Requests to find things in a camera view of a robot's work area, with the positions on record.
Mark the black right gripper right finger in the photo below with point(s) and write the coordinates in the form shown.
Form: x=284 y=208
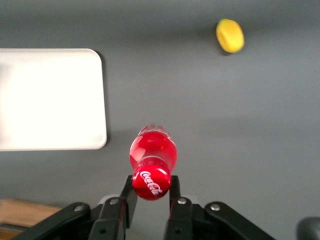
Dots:
x=178 y=215

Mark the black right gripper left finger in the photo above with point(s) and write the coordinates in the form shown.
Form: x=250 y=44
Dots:
x=125 y=207

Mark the red coke bottle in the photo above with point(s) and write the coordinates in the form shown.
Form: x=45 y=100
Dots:
x=152 y=155

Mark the beige rectangular tray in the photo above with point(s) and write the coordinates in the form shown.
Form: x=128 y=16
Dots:
x=50 y=100

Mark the wooden drawer cabinet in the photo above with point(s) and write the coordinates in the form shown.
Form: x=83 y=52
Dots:
x=25 y=215

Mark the yellow lemon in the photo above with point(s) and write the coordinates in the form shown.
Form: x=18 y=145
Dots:
x=230 y=36

